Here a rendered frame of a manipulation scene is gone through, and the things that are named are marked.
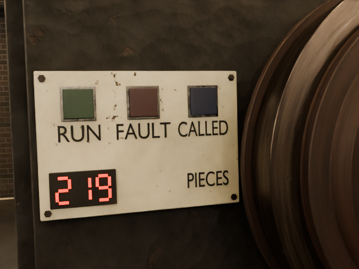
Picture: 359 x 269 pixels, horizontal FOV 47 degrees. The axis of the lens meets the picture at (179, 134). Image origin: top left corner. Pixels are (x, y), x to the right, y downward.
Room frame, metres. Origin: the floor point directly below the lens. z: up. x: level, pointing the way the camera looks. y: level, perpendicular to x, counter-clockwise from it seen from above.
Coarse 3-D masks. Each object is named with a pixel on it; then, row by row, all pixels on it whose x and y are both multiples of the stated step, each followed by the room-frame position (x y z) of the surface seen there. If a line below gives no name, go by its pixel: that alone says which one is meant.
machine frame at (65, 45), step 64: (64, 0) 0.52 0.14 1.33; (128, 0) 0.54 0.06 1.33; (192, 0) 0.57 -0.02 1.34; (256, 0) 0.59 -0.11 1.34; (320, 0) 0.62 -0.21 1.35; (64, 64) 0.52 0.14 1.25; (128, 64) 0.54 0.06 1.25; (192, 64) 0.57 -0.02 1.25; (256, 64) 0.59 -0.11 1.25; (64, 256) 0.52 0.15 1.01; (128, 256) 0.54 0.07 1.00; (192, 256) 0.57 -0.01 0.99; (256, 256) 0.59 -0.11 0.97
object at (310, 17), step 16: (336, 0) 0.53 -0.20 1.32; (288, 32) 0.52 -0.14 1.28; (272, 64) 0.50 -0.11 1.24; (256, 96) 0.50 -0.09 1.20; (256, 112) 0.50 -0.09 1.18; (240, 144) 0.58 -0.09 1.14; (240, 160) 0.50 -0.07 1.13; (240, 176) 0.50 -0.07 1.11; (256, 224) 0.50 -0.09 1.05; (256, 240) 0.50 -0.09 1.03; (272, 256) 0.50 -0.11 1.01
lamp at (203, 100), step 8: (192, 88) 0.54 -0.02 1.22; (200, 88) 0.54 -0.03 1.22; (208, 88) 0.55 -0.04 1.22; (192, 96) 0.54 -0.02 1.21; (200, 96) 0.54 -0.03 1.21; (208, 96) 0.55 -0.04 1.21; (192, 104) 0.54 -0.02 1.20; (200, 104) 0.54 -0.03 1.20; (208, 104) 0.55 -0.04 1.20; (192, 112) 0.54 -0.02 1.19; (200, 112) 0.54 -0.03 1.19; (208, 112) 0.55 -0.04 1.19; (216, 112) 0.55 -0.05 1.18
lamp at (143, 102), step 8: (136, 88) 0.52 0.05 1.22; (144, 88) 0.52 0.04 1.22; (152, 88) 0.53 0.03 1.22; (136, 96) 0.52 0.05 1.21; (144, 96) 0.52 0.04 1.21; (152, 96) 0.53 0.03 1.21; (136, 104) 0.52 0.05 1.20; (144, 104) 0.52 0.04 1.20; (152, 104) 0.53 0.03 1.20; (136, 112) 0.52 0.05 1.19; (144, 112) 0.52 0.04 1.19; (152, 112) 0.53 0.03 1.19
